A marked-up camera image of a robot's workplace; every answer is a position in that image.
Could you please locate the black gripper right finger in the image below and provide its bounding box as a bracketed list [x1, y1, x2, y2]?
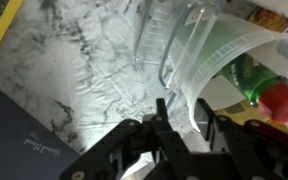
[197, 98, 288, 180]

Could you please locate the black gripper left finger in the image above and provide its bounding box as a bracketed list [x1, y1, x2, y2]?
[148, 98, 198, 180]

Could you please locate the green bottle red cap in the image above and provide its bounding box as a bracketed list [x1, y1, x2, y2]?
[220, 53, 288, 124]

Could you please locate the translucent plastic cup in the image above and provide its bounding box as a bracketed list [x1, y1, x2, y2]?
[159, 0, 288, 130]

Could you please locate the dark blue cardboard box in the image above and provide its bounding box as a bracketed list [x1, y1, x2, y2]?
[0, 91, 78, 180]

